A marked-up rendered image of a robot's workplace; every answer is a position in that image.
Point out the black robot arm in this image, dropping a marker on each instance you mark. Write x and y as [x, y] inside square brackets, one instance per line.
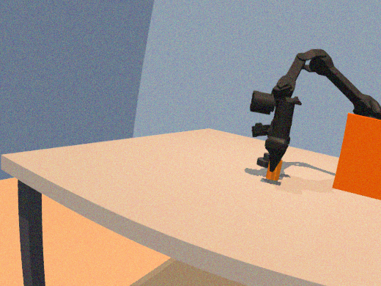
[280, 97]

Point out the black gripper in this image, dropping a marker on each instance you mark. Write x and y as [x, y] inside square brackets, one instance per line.
[277, 144]

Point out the black round pedestal with silver shaft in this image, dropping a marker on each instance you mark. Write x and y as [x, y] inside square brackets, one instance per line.
[263, 161]

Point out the orange knob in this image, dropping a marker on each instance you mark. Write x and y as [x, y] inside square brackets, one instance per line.
[275, 174]

